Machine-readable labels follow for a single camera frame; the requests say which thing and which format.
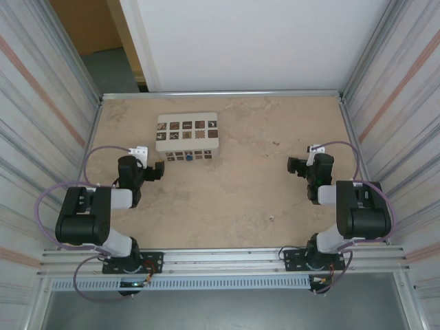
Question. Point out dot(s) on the white box with picture tiles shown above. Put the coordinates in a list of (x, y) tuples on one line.
[(187, 146)]

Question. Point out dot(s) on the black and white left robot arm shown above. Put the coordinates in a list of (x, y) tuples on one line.
[(82, 223)]

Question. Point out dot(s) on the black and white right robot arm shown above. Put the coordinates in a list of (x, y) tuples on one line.
[(364, 220)]

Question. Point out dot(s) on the black controller module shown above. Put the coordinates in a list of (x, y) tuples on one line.
[(319, 283), (132, 285)]

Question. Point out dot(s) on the white partition board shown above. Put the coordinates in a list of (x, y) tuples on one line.
[(240, 44)]

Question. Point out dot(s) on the brown wooden board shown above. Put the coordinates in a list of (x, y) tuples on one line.
[(89, 24)]

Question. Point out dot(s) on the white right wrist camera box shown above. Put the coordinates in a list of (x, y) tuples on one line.
[(314, 153)]

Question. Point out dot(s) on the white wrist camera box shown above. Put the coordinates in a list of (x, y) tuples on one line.
[(139, 152), (314, 153)]

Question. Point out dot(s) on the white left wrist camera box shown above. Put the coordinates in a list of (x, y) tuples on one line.
[(139, 152)]

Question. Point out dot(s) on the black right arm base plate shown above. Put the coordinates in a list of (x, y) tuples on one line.
[(292, 259)]

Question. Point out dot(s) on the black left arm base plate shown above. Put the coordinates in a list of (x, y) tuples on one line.
[(153, 263)]

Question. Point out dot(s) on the aluminium frame post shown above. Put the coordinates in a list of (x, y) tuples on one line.
[(367, 51), (92, 86)]

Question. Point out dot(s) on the aluminium frame crossbar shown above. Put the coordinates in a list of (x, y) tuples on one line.
[(223, 94)]

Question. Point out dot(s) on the aluminium mounting rail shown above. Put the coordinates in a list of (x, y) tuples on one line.
[(223, 258)]

